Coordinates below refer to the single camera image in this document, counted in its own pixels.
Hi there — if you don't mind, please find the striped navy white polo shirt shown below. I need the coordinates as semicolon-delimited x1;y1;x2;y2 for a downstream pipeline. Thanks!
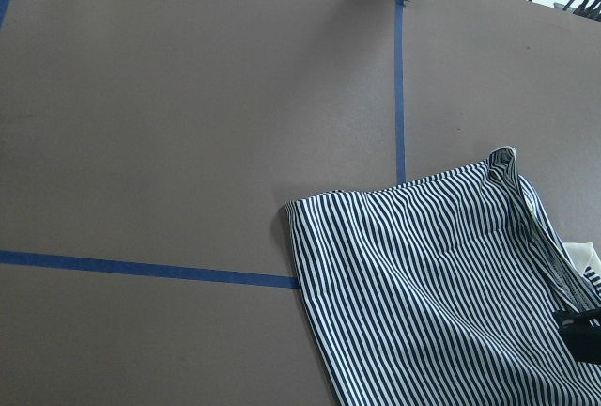
286;147;600;405

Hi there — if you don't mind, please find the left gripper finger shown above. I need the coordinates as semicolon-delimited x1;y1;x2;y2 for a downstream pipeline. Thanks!
552;308;600;363

